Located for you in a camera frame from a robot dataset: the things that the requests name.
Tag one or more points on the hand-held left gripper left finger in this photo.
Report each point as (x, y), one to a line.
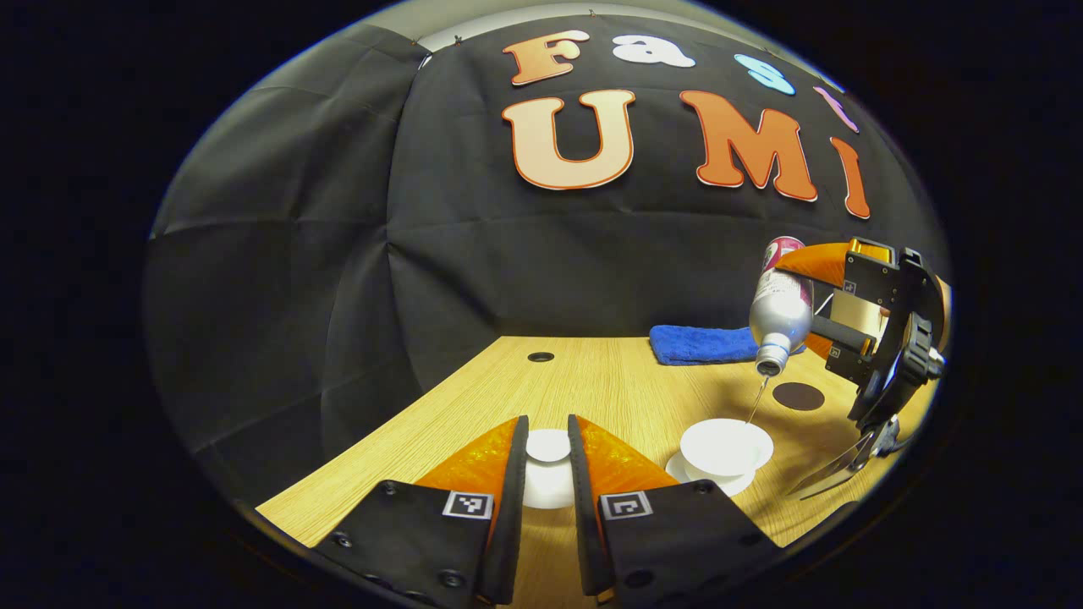
(516, 507)

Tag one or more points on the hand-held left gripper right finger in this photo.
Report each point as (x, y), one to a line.
(584, 524)

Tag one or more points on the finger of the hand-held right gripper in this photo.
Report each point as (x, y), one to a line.
(871, 275)
(846, 338)

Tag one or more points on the white teacup lid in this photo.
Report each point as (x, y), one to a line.
(548, 446)

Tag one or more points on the silver water bottle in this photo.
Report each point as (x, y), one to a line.
(780, 309)

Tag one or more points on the dark round coaster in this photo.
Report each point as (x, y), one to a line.
(799, 397)

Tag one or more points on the white teacup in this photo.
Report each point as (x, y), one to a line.
(723, 444)

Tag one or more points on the white toaster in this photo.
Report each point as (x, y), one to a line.
(854, 315)

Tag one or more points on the white saucer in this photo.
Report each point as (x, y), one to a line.
(689, 474)

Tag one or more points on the blue towel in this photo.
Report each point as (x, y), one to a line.
(702, 345)

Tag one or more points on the black backdrop cloth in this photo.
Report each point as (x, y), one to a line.
(508, 271)

